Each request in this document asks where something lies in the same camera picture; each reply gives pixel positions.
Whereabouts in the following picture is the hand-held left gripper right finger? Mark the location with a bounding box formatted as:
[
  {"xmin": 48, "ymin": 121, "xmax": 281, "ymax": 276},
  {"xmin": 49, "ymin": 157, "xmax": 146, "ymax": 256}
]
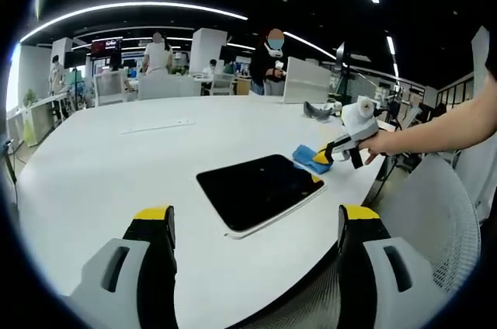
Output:
[{"xmin": 335, "ymin": 203, "xmax": 442, "ymax": 329}]

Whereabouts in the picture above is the white desk divider panel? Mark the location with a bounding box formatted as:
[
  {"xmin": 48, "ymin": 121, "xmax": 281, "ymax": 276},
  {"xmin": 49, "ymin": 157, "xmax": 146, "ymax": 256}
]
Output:
[{"xmin": 283, "ymin": 56, "xmax": 332, "ymax": 105}]

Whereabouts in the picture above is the blue cleaning cloth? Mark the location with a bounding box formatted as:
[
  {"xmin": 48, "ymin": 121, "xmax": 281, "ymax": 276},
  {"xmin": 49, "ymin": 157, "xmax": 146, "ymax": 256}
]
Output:
[{"xmin": 291, "ymin": 144, "xmax": 334, "ymax": 176}]

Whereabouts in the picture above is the grey headset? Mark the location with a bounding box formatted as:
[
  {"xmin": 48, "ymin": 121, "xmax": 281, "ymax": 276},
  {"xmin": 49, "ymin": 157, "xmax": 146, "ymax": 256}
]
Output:
[{"xmin": 303, "ymin": 100, "xmax": 335, "ymax": 121}]

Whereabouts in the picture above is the person's right hand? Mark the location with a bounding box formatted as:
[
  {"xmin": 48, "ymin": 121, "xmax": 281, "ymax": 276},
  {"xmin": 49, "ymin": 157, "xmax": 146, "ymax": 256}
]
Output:
[{"xmin": 357, "ymin": 130, "xmax": 394, "ymax": 168}]

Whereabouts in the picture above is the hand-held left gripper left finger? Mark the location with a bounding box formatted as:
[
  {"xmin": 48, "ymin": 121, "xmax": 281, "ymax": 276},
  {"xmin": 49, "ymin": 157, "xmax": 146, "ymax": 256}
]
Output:
[{"xmin": 68, "ymin": 202, "xmax": 179, "ymax": 329}]

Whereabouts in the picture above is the white table cable cover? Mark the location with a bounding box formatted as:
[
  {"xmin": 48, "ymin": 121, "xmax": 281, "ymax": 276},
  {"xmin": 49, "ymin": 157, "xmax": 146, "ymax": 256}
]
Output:
[{"xmin": 119, "ymin": 119, "xmax": 196, "ymax": 136}]

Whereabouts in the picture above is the red wall screen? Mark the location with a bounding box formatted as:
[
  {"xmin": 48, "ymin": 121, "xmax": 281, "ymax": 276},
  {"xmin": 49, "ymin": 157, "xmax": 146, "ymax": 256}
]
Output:
[{"xmin": 90, "ymin": 36, "xmax": 125, "ymax": 55}]

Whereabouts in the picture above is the white mesh office chair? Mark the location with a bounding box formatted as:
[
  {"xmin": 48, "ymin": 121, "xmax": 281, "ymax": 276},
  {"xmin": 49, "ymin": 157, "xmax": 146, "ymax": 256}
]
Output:
[{"xmin": 248, "ymin": 153, "xmax": 483, "ymax": 329}]

